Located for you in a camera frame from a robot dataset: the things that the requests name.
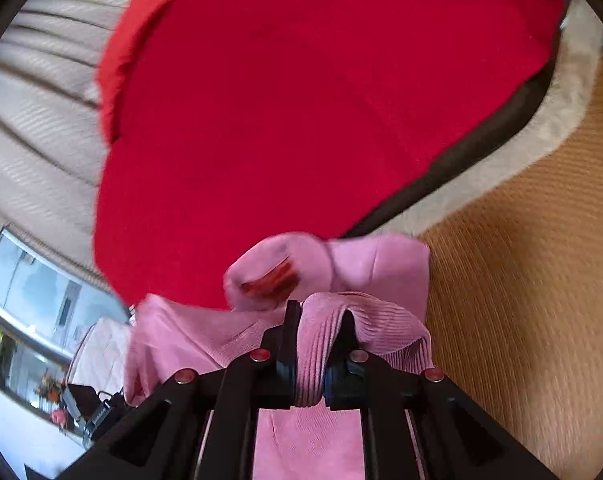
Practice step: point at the woven rattan mat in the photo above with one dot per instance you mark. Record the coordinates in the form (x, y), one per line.
(531, 285)

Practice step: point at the beige dotted curtain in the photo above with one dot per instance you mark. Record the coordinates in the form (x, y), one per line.
(41, 135)

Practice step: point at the pink jacket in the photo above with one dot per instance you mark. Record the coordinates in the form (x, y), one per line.
(361, 270)

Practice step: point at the white standing air conditioner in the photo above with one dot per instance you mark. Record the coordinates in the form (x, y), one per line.
(31, 285)

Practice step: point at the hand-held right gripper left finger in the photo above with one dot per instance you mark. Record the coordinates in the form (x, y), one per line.
(286, 350)

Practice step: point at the red blanket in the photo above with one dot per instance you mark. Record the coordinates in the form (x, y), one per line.
(306, 110)

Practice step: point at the red pillow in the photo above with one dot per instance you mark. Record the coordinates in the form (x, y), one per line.
(126, 60)

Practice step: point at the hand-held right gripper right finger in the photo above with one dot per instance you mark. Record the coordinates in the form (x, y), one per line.
(344, 360)

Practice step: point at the white quilted cushion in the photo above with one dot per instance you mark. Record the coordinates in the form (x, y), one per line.
(101, 350)

